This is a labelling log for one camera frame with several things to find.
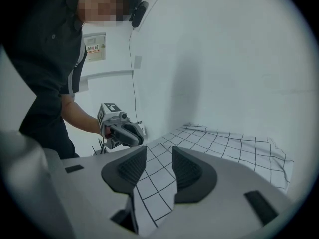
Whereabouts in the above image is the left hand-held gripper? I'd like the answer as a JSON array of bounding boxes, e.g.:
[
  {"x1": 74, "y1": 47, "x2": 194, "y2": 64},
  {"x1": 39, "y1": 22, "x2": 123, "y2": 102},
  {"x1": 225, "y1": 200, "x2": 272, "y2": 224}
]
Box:
[{"x1": 97, "y1": 103, "x2": 145, "y2": 150}]

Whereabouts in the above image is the white wall cable duct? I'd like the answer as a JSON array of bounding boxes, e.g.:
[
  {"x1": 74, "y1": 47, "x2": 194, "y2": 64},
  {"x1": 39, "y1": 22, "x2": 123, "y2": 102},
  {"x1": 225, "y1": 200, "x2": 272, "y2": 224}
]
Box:
[{"x1": 79, "y1": 70, "x2": 135, "y2": 91}]

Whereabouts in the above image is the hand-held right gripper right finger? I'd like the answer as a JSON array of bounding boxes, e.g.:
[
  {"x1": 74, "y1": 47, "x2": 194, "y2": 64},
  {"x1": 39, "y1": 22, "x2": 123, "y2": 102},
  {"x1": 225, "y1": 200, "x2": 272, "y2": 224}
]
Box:
[{"x1": 159, "y1": 146, "x2": 292, "y2": 239}]

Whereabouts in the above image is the white black-checked cloth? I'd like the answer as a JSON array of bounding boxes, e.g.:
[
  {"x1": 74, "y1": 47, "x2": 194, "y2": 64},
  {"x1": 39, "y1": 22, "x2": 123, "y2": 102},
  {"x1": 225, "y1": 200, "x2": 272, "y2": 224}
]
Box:
[{"x1": 133, "y1": 123, "x2": 295, "y2": 236}]

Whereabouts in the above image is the black head-worn camera mount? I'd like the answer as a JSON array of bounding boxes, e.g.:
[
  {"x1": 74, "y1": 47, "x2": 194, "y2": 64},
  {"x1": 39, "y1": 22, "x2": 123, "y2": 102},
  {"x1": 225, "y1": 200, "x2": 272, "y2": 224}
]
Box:
[{"x1": 129, "y1": 0, "x2": 150, "y2": 29}]

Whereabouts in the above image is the person's head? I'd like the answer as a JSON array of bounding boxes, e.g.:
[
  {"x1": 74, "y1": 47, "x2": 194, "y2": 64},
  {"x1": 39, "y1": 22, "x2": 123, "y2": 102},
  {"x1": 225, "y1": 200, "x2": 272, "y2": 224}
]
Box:
[{"x1": 74, "y1": 0, "x2": 130, "y2": 22}]

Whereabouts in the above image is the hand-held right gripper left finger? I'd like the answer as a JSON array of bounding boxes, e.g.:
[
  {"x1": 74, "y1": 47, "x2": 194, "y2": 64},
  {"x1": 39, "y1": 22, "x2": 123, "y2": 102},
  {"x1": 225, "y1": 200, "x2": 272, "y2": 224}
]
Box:
[{"x1": 61, "y1": 145, "x2": 148, "y2": 239}]

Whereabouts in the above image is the person's left forearm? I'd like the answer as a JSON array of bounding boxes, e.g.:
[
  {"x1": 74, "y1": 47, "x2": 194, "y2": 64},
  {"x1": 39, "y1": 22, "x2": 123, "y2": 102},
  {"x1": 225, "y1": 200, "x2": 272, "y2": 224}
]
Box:
[{"x1": 61, "y1": 95, "x2": 103, "y2": 135}]

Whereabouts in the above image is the person in dark uniform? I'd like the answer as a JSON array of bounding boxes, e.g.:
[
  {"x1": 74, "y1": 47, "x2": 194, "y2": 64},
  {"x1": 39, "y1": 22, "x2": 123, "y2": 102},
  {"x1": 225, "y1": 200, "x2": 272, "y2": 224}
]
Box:
[{"x1": 0, "y1": 0, "x2": 88, "y2": 159}]

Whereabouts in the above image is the white wall electrical panel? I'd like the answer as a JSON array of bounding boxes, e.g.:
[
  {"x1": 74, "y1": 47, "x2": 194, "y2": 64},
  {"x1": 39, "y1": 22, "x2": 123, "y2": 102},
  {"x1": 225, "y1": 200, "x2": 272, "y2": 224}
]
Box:
[{"x1": 83, "y1": 32, "x2": 107, "y2": 63}]

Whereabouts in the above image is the black wall cable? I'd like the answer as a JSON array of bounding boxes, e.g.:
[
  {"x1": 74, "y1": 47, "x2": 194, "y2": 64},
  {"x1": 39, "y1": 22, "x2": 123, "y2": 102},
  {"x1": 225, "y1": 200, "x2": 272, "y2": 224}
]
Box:
[{"x1": 128, "y1": 32, "x2": 139, "y2": 124}]

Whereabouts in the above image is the small white wall box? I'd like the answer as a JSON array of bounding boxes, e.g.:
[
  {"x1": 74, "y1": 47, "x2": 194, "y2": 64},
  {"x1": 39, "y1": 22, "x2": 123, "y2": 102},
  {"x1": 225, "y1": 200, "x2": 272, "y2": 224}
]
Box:
[{"x1": 136, "y1": 122, "x2": 147, "y2": 136}]

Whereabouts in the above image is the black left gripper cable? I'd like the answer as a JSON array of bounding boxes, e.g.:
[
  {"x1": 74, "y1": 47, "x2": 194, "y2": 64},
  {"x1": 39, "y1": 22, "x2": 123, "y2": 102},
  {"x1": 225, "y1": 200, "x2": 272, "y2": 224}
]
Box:
[{"x1": 91, "y1": 138, "x2": 107, "y2": 156}]

